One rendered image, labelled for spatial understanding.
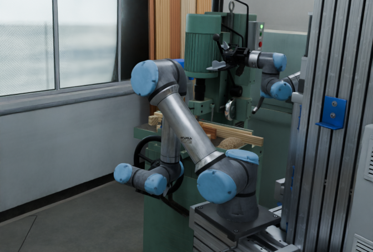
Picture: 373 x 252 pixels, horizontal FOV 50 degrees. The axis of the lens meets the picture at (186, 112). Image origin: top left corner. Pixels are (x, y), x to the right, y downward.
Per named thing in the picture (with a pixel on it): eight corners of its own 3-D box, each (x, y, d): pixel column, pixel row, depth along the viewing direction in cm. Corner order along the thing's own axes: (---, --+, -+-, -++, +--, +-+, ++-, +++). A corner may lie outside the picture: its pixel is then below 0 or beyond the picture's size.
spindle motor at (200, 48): (176, 76, 205) (179, 13, 198) (195, 72, 219) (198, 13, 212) (206, 80, 196) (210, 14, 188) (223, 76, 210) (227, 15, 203)
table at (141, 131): (120, 141, 211) (121, 130, 209) (156, 129, 236) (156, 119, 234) (223, 170, 179) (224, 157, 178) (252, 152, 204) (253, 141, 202)
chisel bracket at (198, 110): (187, 116, 210) (188, 100, 208) (201, 111, 222) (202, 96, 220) (199, 119, 206) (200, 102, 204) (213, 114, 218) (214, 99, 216)
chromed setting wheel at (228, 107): (222, 122, 213) (223, 99, 210) (233, 117, 223) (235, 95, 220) (227, 123, 211) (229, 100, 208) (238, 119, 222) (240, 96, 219)
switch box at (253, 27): (244, 51, 221) (247, 21, 217) (252, 50, 229) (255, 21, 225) (255, 52, 218) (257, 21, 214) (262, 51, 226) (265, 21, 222)
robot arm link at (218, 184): (256, 181, 133) (167, 51, 143) (236, 197, 121) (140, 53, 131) (231, 197, 139) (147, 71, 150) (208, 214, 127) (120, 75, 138)
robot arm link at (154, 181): (174, 170, 151) (150, 162, 157) (155, 179, 142) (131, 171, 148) (172, 189, 153) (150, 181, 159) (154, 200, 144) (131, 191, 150)
